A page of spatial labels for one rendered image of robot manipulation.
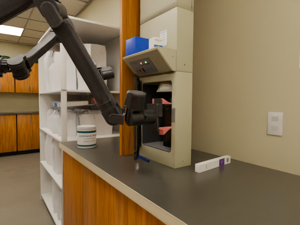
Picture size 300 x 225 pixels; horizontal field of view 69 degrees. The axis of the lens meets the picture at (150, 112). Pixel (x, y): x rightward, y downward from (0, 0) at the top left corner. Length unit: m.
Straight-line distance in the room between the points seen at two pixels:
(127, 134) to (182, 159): 0.39
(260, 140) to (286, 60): 0.42
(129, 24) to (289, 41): 0.84
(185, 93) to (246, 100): 0.38
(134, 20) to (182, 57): 0.46
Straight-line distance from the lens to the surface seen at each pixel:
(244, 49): 1.37
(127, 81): 1.33
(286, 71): 1.25
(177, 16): 1.13
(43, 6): 0.75
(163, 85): 1.17
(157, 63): 1.08
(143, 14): 1.37
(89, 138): 1.56
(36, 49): 1.45
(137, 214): 0.93
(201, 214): 0.72
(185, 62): 1.11
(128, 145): 1.36
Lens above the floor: 1.27
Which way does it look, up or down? 3 degrees down
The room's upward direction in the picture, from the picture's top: straight up
